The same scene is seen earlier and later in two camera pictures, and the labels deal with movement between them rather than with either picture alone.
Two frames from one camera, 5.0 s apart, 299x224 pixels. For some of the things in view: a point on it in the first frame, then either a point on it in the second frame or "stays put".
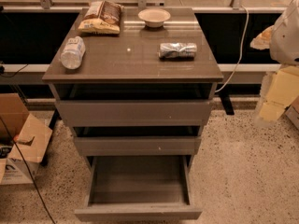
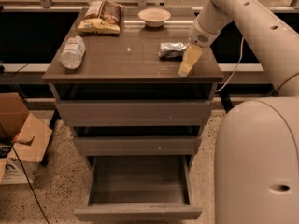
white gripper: [285, 37] → [200, 35]
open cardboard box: [32, 137] stays put
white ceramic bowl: [154, 18] stays put
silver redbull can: [177, 50] stays put
